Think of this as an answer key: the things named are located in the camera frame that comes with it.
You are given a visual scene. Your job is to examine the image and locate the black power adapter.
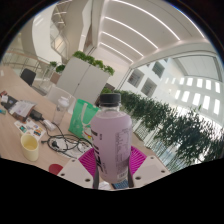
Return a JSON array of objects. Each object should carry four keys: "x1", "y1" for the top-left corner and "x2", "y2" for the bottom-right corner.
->
[{"x1": 29, "y1": 109, "x2": 44, "y2": 122}]

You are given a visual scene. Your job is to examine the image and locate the row of green leafy plants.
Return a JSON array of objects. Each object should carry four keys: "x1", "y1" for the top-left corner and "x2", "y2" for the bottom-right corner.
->
[{"x1": 99, "y1": 87, "x2": 224, "y2": 168}]

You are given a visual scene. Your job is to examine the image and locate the flat round red coaster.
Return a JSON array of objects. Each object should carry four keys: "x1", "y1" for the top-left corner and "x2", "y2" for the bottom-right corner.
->
[{"x1": 48, "y1": 163, "x2": 64, "y2": 176}]

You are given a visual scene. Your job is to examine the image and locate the white chair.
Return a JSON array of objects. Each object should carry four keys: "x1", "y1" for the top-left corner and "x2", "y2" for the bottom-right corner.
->
[{"x1": 45, "y1": 85, "x2": 77, "y2": 108}]

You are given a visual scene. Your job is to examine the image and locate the colourful sticker sheet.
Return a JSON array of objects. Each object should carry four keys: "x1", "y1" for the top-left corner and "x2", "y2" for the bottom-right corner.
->
[{"x1": 13, "y1": 119, "x2": 46, "y2": 141}]

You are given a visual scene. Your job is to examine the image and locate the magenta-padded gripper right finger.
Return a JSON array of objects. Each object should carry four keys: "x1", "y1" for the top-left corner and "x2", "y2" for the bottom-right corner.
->
[{"x1": 128, "y1": 146, "x2": 172, "y2": 188}]

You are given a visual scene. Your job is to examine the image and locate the potted plants by railing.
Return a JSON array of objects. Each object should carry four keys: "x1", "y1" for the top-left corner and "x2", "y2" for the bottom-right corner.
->
[{"x1": 49, "y1": 60, "x2": 66, "y2": 84}]

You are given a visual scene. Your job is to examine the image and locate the black flat wallet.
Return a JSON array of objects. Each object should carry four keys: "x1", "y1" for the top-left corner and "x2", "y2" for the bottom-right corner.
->
[{"x1": 0, "y1": 94, "x2": 18, "y2": 111}]

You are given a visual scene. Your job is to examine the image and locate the white cabinet topped with plants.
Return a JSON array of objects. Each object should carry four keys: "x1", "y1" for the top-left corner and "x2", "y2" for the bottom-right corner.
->
[{"x1": 54, "y1": 50, "x2": 116, "y2": 106}]

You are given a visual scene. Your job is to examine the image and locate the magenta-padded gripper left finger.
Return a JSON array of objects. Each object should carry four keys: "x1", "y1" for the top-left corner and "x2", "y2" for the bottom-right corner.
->
[{"x1": 57, "y1": 148, "x2": 101, "y2": 190}]

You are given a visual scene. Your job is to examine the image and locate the black tangled cables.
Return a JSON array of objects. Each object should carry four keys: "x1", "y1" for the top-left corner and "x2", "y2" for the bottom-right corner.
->
[{"x1": 41, "y1": 121, "x2": 93, "y2": 159}]

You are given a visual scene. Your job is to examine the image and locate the purple drink bottle black cap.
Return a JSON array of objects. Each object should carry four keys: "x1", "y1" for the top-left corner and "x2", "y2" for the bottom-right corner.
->
[{"x1": 90, "y1": 92, "x2": 134, "y2": 185}]

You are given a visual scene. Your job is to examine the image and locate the clear shaker bottle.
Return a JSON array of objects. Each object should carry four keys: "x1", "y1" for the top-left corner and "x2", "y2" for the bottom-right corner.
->
[{"x1": 51, "y1": 95, "x2": 70, "y2": 127}]

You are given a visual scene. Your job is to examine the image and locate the white charger block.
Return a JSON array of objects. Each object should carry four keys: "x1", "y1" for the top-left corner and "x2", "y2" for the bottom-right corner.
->
[{"x1": 42, "y1": 119, "x2": 57, "y2": 132}]

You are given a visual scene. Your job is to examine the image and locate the long ceiling light strips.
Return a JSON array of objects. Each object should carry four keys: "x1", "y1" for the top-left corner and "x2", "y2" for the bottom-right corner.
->
[{"x1": 99, "y1": 0, "x2": 201, "y2": 64}]

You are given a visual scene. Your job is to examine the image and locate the pale yellow mug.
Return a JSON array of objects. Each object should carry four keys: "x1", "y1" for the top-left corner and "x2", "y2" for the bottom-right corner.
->
[{"x1": 20, "y1": 132, "x2": 40, "y2": 163}]

